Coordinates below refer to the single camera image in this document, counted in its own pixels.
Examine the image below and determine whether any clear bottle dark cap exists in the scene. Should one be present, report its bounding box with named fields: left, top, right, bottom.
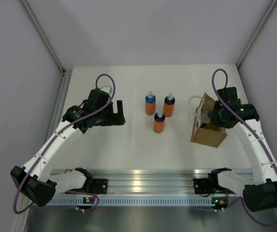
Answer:
left=200, top=110, right=211, bottom=124

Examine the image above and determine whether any light blue top pump bottle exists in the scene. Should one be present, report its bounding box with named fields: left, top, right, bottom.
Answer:
left=145, top=91, right=156, bottom=116

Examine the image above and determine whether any dark blue pump bottle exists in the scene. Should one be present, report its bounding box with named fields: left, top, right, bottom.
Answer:
left=153, top=112, right=165, bottom=133
left=163, top=93, right=175, bottom=117

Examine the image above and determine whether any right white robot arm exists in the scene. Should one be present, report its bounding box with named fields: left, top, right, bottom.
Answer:
left=208, top=87, right=277, bottom=212

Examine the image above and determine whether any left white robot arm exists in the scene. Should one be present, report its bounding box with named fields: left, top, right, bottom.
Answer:
left=10, top=86, right=125, bottom=207

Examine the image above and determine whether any jute canvas tote bag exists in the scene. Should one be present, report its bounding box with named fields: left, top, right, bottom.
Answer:
left=188, top=93, right=228, bottom=148

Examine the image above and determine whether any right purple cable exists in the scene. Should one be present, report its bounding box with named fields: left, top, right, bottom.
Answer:
left=212, top=68, right=277, bottom=228

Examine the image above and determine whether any purple cable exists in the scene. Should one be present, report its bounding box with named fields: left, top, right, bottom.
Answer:
left=212, top=68, right=277, bottom=228
left=13, top=73, right=116, bottom=215

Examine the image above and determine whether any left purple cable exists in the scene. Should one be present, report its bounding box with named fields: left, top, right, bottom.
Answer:
left=13, top=73, right=116, bottom=215

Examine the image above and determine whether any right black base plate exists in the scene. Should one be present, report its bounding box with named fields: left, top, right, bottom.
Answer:
left=192, top=177, right=239, bottom=197

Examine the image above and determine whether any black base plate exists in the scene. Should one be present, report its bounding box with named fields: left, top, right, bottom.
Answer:
left=192, top=177, right=239, bottom=197
left=88, top=179, right=108, bottom=195

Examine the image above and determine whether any aluminium mounting rail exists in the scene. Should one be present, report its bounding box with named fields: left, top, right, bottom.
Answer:
left=44, top=168, right=277, bottom=197

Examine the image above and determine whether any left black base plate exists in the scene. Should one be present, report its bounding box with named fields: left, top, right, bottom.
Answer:
left=88, top=179, right=108, bottom=195

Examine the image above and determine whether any white slotted cable duct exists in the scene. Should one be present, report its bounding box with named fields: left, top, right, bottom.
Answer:
left=48, top=196, right=215, bottom=207

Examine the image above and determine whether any left aluminium frame post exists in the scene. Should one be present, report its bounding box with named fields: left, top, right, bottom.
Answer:
left=18, top=0, right=65, bottom=75

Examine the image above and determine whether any aluminium frame post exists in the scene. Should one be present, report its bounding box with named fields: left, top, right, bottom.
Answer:
left=235, top=0, right=277, bottom=69
left=18, top=0, right=65, bottom=75

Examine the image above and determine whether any right aluminium frame post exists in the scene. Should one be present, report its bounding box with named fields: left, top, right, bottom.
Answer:
left=235, top=0, right=277, bottom=69

